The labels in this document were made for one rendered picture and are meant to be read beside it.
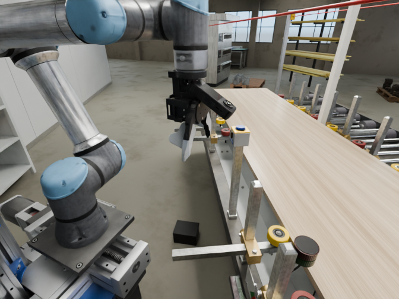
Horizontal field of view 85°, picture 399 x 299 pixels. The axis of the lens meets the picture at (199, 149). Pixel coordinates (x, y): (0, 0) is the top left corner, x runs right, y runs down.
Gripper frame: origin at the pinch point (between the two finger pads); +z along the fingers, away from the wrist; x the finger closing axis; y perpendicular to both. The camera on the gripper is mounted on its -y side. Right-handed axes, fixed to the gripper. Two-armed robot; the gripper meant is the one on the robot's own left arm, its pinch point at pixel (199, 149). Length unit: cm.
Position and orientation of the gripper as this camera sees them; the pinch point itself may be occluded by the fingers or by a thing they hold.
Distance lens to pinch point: 58.0
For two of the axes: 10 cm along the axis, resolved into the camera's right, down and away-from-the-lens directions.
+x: -4.2, 4.3, -8.0
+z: 0.0, 8.8, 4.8
